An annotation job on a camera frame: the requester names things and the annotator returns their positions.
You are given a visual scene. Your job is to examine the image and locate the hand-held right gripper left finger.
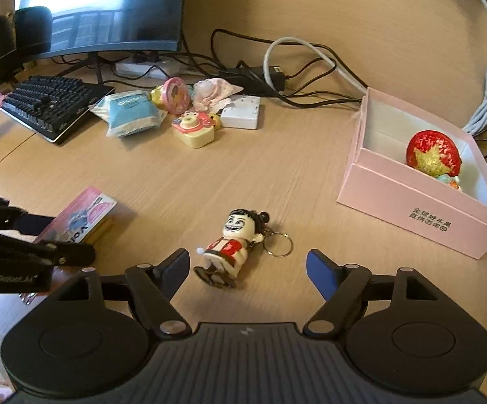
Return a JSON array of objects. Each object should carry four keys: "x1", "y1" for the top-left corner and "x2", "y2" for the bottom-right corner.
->
[{"x1": 57, "y1": 248, "x2": 191, "y2": 340}]

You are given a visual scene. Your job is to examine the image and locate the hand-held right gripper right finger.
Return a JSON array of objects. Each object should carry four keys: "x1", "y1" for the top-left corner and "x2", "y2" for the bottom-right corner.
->
[{"x1": 302, "y1": 249, "x2": 439, "y2": 337}]

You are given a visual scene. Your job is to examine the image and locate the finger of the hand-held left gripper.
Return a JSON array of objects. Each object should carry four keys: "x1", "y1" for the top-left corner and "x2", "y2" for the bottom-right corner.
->
[
  {"x1": 0, "y1": 191, "x2": 57, "y2": 237},
  {"x1": 0, "y1": 225, "x2": 97, "y2": 268}
]

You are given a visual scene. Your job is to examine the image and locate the pink booklet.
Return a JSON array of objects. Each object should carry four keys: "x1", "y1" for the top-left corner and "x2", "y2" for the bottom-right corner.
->
[{"x1": 32, "y1": 186, "x2": 118, "y2": 247}]

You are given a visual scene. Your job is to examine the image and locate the figurine keychain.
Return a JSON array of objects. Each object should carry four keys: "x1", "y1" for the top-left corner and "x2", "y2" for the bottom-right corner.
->
[{"x1": 192, "y1": 208, "x2": 294, "y2": 290}]

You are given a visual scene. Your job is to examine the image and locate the pink cardboard box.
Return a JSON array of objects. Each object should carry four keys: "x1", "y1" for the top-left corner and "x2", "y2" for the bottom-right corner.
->
[{"x1": 336, "y1": 87, "x2": 487, "y2": 261}]

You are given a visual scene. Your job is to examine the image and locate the yellow toy camera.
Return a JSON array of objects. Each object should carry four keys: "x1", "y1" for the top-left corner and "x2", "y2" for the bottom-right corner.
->
[{"x1": 171, "y1": 110, "x2": 223, "y2": 149}]

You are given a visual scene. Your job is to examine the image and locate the blue tissue packet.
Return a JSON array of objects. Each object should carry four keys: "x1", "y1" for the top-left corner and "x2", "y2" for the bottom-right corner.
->
[{"x1": 89, "y1": 91, "x2": 169, "y2": 139}]

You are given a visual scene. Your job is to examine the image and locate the black mechanical keyboard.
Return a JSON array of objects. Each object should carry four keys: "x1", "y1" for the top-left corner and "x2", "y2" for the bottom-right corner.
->
[{"x1": 0, "y1": 75, "x2": 116, "y2": 144}]

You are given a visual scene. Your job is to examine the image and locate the red star ornament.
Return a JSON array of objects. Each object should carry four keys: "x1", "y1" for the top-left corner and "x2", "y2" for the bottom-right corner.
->
[{"x1": 406, "y1": 130, "x2": 464, "y2": 178}]

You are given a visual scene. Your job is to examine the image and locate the small white box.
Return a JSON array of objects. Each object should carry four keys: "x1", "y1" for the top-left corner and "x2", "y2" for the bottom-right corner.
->
[{"x1": 220, "y1": 94, "x2": 262, "y2": 130}]

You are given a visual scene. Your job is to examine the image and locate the pink round toy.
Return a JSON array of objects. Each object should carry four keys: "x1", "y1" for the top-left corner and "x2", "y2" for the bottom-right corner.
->
[{"x1": 149, "y1": 77, "x2": 194, "y2": 115}]

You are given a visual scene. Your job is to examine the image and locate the black rounded speaker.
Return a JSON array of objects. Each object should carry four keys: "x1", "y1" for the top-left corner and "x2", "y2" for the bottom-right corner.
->
[{"x1": 14, "y1": 6, "x2": 53, "y2": 58}]

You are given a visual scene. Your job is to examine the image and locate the black power adapter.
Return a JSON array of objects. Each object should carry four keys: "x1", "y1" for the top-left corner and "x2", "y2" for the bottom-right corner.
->
[{"x1": 222, "y1": 64, "x2": 287, "y2": 96}]

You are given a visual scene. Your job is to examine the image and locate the white power strip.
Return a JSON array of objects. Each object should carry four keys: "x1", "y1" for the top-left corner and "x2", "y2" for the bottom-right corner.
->
[{"x1": 115, "y1": 56, "x2": 194, "y2": 79}]

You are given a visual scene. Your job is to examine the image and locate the curved black computer monitor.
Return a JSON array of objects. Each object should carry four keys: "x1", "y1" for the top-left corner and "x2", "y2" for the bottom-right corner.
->
[{"x1": 14, "y1": 0, "x2": 187, "y2": 86}]

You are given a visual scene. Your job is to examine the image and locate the grey looped cable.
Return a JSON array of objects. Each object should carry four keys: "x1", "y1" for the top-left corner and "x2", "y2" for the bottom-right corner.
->
[{"x1": 264, "y1": 37, "x2": 370, "y2": 93}]

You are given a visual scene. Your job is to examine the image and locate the black cable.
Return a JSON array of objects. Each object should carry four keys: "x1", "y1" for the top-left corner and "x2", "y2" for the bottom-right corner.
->
[{"x1": 211, "y1": 28, "x2": 337, "y2": 93}]

